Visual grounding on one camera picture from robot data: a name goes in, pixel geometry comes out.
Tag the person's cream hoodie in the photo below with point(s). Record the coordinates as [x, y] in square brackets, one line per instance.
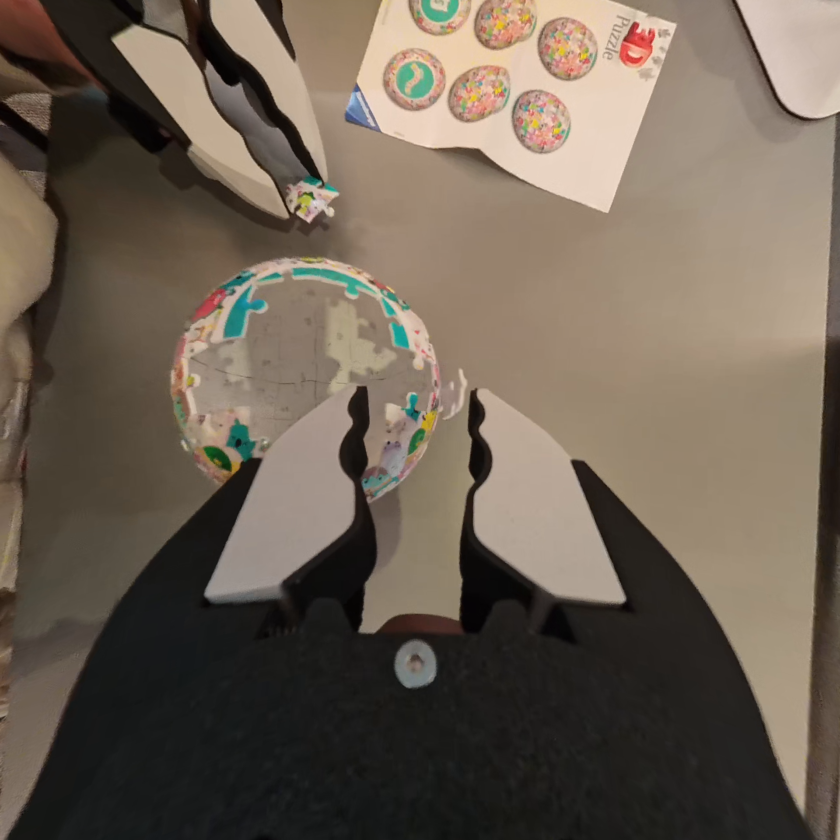
[26, 262]

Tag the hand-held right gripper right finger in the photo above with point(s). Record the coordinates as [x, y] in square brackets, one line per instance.
[531, 525]

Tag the colourful puzzle ball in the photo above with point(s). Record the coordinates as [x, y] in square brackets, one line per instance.
[275, 367]

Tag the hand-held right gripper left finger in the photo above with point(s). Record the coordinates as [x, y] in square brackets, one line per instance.
[282, 525]

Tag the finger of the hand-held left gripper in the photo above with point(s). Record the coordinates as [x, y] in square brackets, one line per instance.
[170, 98]
[292, 79]

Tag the white multicolour puzzle piece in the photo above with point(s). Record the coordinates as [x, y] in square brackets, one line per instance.
[312, 200]

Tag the paper instruction sheet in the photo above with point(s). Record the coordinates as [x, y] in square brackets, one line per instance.
[512, 98]

